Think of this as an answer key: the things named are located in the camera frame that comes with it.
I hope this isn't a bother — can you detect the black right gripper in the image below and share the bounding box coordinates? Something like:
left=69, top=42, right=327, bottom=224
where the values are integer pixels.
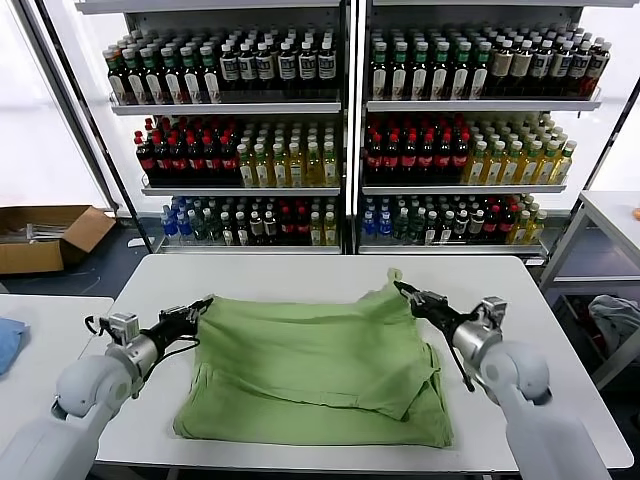
left=393, top=280, right=470, bottom=335

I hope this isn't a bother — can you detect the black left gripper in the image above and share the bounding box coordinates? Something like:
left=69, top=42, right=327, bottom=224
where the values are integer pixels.
left=143, top=295, right=216, bottom=352

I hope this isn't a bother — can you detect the light green t-shirt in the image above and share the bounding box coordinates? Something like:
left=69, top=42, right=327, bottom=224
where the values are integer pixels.
left=172, top=267, right=455, bottom=449

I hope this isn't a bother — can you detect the red cap cola bottle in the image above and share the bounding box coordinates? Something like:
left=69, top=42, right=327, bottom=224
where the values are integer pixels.
left=152, top=137, right=173, bottom=185
left=483, top=207, right=501, bottom=245
left=134, top=137, right=156, bottom=185
left=168, top=137, right=189, bottom=185
left=417, top=132, right=438, bottom=184
left=400, top=133, right=420, bottom=184
left=185, top=137, right=206, bottom=185
left=434, top=131, right=455, bottom=184
left=451, top=132, right=472, bottom=184
left=294, top=209, right=311, bottom=247
left=366, top=134, right=386, bottom=184
left=383, top=133, right=403, bottom=184
left=203, top=137, right=224, bottom=185
left=498, top=207, right=516, bottom=245
left=278, top=209, right=296, bottom=247
left=220, top=137, right=241, bottom=185

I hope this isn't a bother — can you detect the grey metal rods bundle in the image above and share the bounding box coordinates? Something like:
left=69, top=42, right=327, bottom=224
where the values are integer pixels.
left=23, top=223, right=71, bottom=246

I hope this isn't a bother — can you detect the brown cardboard box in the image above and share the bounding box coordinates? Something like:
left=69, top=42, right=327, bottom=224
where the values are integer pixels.
left=0, top=205, right=120, bottom=277

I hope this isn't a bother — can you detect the blue folded cloth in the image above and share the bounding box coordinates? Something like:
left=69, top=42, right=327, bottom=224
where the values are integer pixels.
left=0, top=316, right=32, bottom=379

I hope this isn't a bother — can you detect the pale blue cloth pile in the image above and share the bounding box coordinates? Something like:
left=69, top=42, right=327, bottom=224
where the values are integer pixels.
left=587, top=294, right=640, bottom=357

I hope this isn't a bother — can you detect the grey metal shelving unit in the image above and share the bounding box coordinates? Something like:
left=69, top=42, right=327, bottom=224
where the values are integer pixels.
left=351, top=0, right=604, bottom=259
left=74, top=0, right=353, bottom=257

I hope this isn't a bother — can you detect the grey metal side table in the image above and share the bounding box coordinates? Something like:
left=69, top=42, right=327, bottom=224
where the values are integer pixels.
left=538, top=190, right=640, bottom=392

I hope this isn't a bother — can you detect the dark bottle green cap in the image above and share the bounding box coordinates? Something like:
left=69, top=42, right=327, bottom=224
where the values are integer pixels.
left=390, top=43, right=410, bottom=101
left=410, top=43, right=431, bottom=101
left=370, top=43, right=391, bottom=101
left=430, top=43, right=451, bottom=101
left=198, top=46, right=223, bottom=105
left=107, top=53, right=129, bottom=106
left=450, top=43, right=472, bottom=101
left=141, top=48, right=165, bottom=106
left=123, top=49, right=146, bottom=106
left=160, top=47, right=185, bottom=106
left=179, top=47, right=204, bottom=106
left=470, top=43, right=492, bottom=101

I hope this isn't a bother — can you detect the black slanted pole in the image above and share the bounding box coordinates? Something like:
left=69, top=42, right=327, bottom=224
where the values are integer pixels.
left=538, top=77, right=640, bottom=264
left=33, top=0, right=155, bottom=256

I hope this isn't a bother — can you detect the dark bottle beige label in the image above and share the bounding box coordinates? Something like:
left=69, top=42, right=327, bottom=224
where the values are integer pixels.
left=489, top=42, right=512, bottom=99
left=509, top=42, right=532, bottom=99

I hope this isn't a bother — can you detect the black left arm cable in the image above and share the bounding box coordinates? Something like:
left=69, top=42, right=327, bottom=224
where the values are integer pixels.
left=132, top=335, right=202, bottom=400

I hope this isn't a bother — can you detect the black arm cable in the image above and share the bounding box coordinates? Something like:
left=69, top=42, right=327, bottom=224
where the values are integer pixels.
left=132, top=335, right=202, bottom=400
left=448, top=339, right=476, bottom=395

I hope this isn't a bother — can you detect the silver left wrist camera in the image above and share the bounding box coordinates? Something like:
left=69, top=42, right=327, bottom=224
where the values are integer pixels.
left=98, top=312, right=140, bottom=347

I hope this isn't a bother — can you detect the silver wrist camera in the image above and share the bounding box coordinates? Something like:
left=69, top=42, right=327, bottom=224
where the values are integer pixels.
left=98, top=312, right=140, bottom=347
left=473, top=296, right=508, bottom=332

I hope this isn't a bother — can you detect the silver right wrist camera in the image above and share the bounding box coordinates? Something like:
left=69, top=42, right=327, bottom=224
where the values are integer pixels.
left=473, top=296, right=508, bottom=332

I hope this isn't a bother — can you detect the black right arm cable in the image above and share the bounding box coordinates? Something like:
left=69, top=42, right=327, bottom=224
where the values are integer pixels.
left=448, top=339, right=476, bottom=395

